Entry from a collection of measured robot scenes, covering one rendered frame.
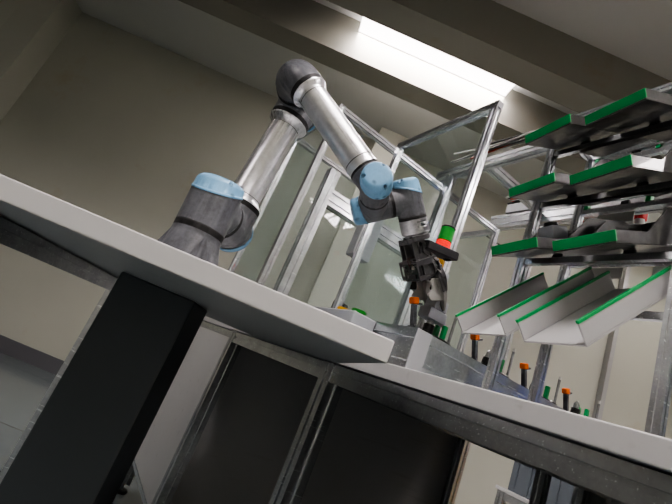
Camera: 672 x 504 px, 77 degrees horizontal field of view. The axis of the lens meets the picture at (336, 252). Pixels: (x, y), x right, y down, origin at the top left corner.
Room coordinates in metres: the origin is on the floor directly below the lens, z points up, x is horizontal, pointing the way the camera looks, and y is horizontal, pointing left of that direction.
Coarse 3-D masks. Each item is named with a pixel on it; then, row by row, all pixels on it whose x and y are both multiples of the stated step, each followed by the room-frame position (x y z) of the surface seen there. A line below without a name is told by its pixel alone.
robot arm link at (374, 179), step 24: (288, 72) 0.92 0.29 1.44; (312, 72) 0.90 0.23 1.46; (288, 96) 0.97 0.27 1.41; (312, 96) 0.91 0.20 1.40; (312, 120) 0.94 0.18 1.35; (336, 120) 0.89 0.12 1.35; (336, 144) 0.90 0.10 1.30; (360, 144) 0.89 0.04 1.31; (360, 168) 0.88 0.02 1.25; (384, 168) 0.86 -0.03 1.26; (360, 192) 0.92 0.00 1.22; (384, 192) 0.87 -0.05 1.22
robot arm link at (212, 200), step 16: (208, 176) 0.90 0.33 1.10; (192, 192) 0.91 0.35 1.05; (208, 192) 0.89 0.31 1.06; (224, 192) 0.90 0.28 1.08; (240, 192) 0.93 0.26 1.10; (192, 208) 0.90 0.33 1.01; (208, 208) 0.90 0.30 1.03; (224, 208) 0.91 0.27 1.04; (240, 208) 0.99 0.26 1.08; (208, 224) 0.90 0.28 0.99; (224, 224) 0.93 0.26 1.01; (240, 224) 1.01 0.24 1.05
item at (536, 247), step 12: (588, 228) 0.82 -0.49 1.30; (528, 240) 0.80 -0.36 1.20; (540, 240) 0.78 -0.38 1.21; (552, 240) 0.79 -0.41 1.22; (492, 252) 0.90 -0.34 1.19; (504, 252) 0.87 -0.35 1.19; (516, 252) 0.84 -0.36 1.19; (528, 252) 0.84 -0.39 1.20; (540, 252) 0.84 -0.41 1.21; (552, 252) 0.84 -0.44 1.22
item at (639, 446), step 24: (408, 384) 0.75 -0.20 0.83; (432, 384) 0.70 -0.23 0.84; (456, 384) 0.66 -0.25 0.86; (480, 408) 0.61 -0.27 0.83; (504, 408) 0.58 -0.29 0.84; (528, 408) 0.55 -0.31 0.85; (552, 408) 0.52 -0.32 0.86; (552, 432) 0.51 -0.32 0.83; (576, 432) 0.49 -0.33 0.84; (600, 432) 0.47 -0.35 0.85; (624, 432) 0.45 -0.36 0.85; (624, 456) 0.44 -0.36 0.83; (648, 456) 0.42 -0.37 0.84
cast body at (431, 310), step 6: (426, 300) 1.13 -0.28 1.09; (420, 306) 1.12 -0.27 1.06; (426, 306) 1.10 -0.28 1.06; (432, 306) 1.10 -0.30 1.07; (438, 306) 1.09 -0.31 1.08; (420, 312) 1.11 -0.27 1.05; (426, 312) 1.09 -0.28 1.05; (432, 312) 1.09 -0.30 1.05; (438, 312) 1.10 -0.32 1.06; (444, 312) 1.11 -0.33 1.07; (426, 318) 1.11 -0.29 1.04; (432, 318) 1.09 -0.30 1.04; (438, 318) 1.10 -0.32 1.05; (444, 318) 1.11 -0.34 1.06; (438, 324) 1.12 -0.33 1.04; (444, 324) 1.11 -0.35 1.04
